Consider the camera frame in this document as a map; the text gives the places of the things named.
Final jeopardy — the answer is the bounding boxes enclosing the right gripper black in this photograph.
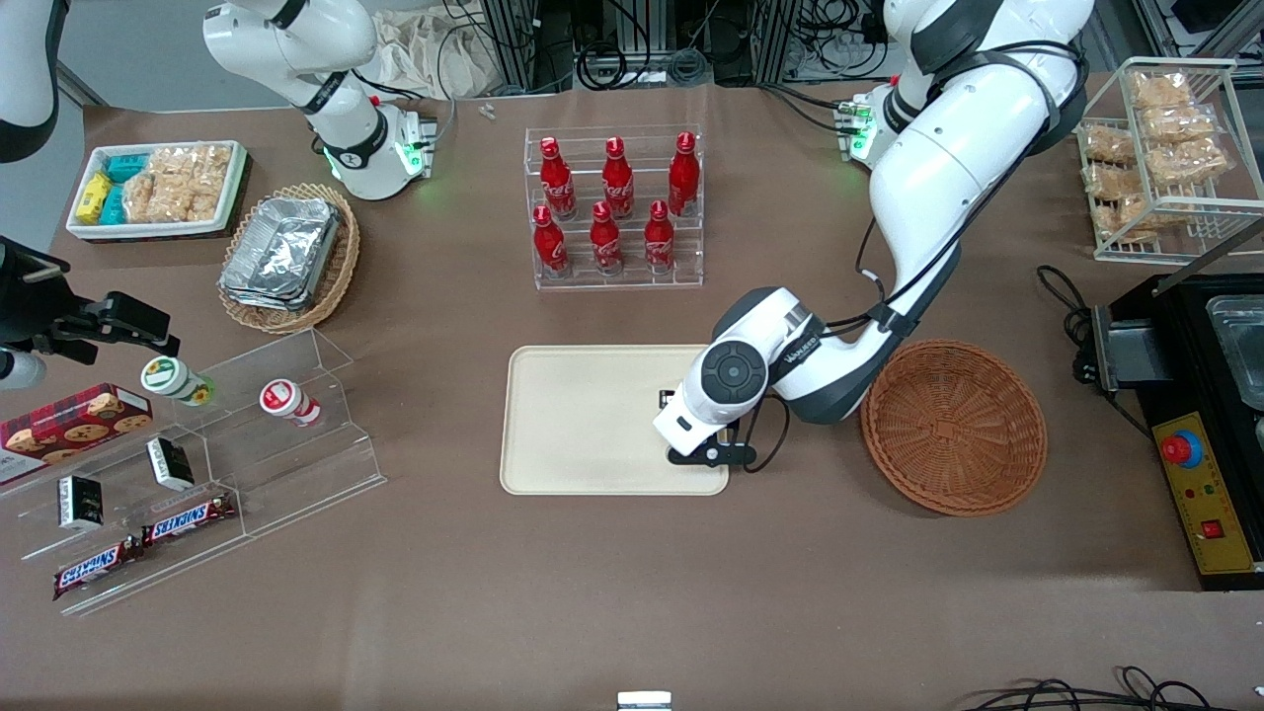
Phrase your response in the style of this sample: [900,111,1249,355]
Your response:
[0,237,182,363]

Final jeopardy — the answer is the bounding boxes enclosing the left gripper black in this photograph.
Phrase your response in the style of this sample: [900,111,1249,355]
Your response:
[660,389,757,470]

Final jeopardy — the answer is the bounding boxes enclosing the white rectangular snack tray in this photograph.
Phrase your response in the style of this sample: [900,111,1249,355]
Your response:
[65,140,249,243]

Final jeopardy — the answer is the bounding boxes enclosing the cream plastic tray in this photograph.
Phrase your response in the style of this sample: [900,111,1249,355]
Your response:
[500,344,731,497]

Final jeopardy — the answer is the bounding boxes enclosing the brown round wicker basket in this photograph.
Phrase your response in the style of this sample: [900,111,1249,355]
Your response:
[860,339,1049,517]

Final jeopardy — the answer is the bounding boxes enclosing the light wicker basket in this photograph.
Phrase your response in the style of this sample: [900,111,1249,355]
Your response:
[217,183,360,335]

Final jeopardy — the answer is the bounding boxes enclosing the green lid yogurt cup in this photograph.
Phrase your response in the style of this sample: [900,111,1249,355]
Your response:
[139,355,215,407]

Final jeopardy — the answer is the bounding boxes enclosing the red plaid cookie box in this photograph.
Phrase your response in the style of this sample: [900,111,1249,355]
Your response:
[0,383,154,485]

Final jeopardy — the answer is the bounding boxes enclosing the small black white box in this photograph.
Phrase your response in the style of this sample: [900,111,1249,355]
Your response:
[56,475,106,531]
[146,436,197,492]

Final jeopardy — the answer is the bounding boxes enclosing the clear bag rice crackers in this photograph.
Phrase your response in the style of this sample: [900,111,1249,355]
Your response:
[120,145,234,224]

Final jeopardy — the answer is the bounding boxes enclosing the red lid yogurt cup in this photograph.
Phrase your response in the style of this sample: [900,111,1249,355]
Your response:
[259,379,323,428]

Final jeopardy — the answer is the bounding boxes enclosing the clear acrylic bottle stand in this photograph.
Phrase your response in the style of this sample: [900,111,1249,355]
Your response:
[523,124,705,291]

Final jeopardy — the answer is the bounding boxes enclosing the silver foil container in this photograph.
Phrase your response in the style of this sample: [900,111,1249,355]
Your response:
[219,196,342,312]

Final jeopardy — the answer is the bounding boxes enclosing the Snickers chocolate bar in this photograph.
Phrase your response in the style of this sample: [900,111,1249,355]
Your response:
[141,491,238,547]
[52,538,144,601]

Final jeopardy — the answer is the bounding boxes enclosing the red Coca-Cola bottle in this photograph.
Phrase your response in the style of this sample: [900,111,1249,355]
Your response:
[668,131,701,217]
[590,201,625,277]
[532,204,570,277]
[644,200,676,275]
[601,137,636,220]
[539,136,579,222]

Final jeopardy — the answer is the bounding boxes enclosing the clear acrylic tiered stand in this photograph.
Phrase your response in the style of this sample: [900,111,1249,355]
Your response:
[0,328,388,618]

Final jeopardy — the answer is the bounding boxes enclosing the beige cloth bag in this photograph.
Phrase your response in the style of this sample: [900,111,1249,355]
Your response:
[370,10,505,100]

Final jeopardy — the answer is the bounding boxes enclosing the clear bag fried snacks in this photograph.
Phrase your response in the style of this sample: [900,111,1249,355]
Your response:
[1083,123,1139,166]
[1141,104,1218,144]
[1094,196,1186,243]
[1145,138,1233,187]
[1084,163,1146,201]
[1129,71,1194,110]

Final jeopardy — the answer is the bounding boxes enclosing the yellow control box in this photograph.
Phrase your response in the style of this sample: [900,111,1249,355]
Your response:
[1151,410,1261,578]

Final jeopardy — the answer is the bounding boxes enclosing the black appliance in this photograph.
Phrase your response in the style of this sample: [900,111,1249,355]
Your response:
[1091,272,1264,593]

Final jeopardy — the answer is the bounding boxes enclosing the clear rectangular pan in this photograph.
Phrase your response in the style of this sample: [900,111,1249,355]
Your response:
[1206,294,1264,412]

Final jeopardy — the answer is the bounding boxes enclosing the black appliance power cable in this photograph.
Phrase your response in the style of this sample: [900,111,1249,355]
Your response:
[1035,264,1156,440]

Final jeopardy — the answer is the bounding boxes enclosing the black loose cables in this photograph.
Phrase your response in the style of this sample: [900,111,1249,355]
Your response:
[963,667,1264,711]

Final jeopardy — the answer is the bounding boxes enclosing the black cable bundle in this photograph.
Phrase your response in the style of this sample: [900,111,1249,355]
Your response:
[573,39,712,90]

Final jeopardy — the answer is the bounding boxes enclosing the white wire rack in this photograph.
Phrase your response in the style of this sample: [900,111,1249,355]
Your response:
[1076,57,1264,265]

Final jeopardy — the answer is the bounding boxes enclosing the aluminium frame rack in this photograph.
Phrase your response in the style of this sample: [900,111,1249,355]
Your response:
[479,0,821,95]

